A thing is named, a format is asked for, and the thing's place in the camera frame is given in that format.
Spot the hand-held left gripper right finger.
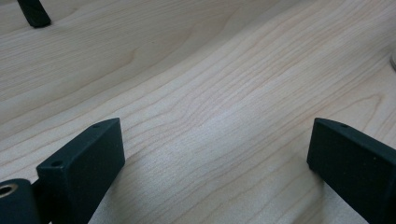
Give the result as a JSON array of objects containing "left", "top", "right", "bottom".
[{"left": 306, "top": 117, "right": 396, "bottom": 224}]

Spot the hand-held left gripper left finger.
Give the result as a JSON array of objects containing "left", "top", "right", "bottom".
[{"left": 36, "top": 117, "right": 126, "bottom": 224}]

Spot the black low shelf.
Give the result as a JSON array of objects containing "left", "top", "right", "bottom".
[{"left": 17, "top": 0, "right": 52, "bottom": 29}]

